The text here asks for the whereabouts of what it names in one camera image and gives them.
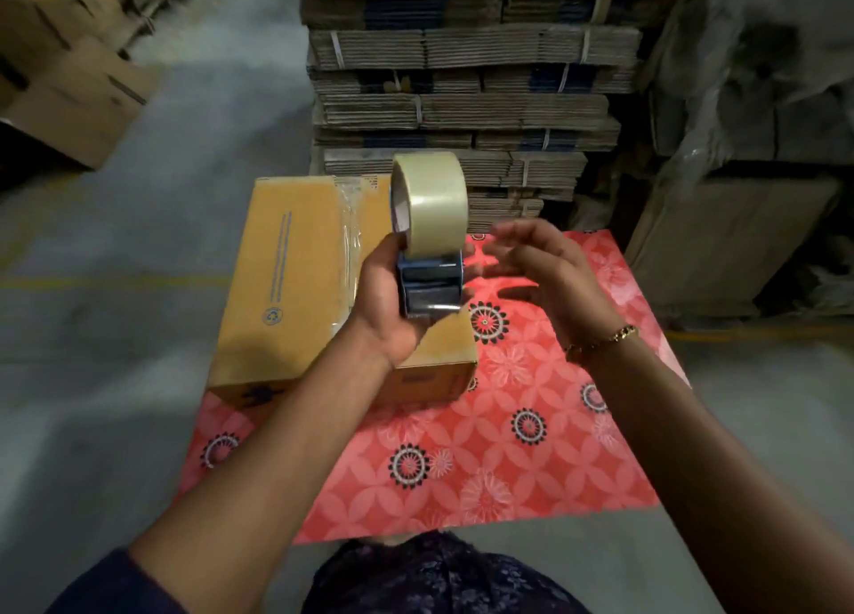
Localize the blue tape dispenser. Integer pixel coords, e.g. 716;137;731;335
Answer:
396;232;465;319

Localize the clear packing tape roll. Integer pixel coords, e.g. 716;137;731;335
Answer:
390;151;471;261

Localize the pile of folded cardboard boxes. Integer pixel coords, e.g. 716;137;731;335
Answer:
0;0;221;170

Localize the red floral tablecloth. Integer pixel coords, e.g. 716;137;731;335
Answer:
175;229;691;546

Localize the brown cardboard box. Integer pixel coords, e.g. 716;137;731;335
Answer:
208;174;480;410

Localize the person's left forearm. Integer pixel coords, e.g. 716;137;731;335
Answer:
127;320;395;614

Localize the stack of flat cardboard bundles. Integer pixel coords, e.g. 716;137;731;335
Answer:
296;0;676;234

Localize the plastic-wrapped cardboard stack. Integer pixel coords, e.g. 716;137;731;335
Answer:
637;0;854;174

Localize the gold bracelet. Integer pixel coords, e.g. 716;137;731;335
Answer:
564;324;640;366

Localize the large brown cardboard carton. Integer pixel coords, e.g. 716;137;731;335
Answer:
624;174;843;314

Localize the dark blue sleeve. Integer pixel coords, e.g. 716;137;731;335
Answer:
45;548;188;614

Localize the dark floral garment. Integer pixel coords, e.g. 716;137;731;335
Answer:
302;530;591;614

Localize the person's left hand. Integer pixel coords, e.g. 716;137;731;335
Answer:
350;232;477;369

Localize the person's right forearm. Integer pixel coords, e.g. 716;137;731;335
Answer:
567;330;854;614

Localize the person's right hand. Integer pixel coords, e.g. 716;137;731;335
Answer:
462;218;628;352

